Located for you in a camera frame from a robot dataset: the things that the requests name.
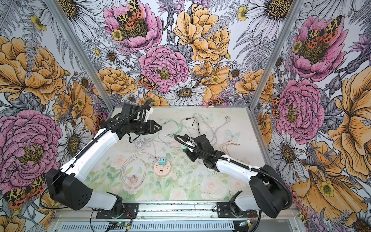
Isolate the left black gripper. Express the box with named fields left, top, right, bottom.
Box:
left=130, top=119, right=162, bottom=135

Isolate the pink charger cable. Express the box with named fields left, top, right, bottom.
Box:
left=218, top=140, right=241, bottom=159

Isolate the round pink power socket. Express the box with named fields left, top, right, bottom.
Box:
left=153, top=160, right=172, bottom=177

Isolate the teal charger plug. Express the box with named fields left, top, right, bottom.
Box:
left=158, top=158, right=167, bottom=166

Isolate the black thin cable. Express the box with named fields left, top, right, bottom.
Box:
left=185, top=116, right=203, bottom=137

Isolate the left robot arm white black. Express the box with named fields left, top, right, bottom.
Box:
left=45, top=100, right=162, bottom=218

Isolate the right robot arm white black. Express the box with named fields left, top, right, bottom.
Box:
left=174, top=135, right=293, bottom=218

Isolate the white thin coiled cable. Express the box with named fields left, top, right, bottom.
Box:
left=133, top=136, right=158, bottom=150

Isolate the green thin cable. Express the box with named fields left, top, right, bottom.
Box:
left=156, top=119, right=186, bottom=154

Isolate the white power strip cable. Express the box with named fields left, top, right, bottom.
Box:
left=179, top=112, right=231, bottom=146

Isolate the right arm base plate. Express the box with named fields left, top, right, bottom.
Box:
left=215, top=202, right=258, bottom=218

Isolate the clear pink socket cable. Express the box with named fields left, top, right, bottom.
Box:
left=120, top=152, right=157, bottom=190

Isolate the aluminium front rail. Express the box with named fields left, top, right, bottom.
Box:
left=49, top=201, right=305, bottom=232

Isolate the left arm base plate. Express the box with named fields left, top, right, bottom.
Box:
left=96, top=203, right=140, bottom=219

